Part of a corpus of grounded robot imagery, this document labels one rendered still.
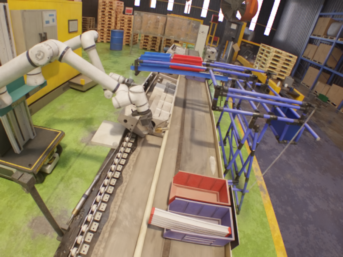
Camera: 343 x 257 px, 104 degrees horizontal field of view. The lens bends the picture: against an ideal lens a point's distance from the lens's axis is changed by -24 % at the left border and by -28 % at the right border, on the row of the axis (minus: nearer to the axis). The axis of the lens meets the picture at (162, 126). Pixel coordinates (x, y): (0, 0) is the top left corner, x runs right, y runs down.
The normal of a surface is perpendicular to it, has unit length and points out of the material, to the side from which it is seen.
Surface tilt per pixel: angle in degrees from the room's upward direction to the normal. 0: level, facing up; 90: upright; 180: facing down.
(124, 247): 0
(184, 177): 88
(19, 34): 90
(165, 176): 0
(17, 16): 90
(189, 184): 88
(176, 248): 0
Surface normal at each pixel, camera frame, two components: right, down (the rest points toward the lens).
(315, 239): 0.16, -0.81
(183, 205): -0.15, 0.52
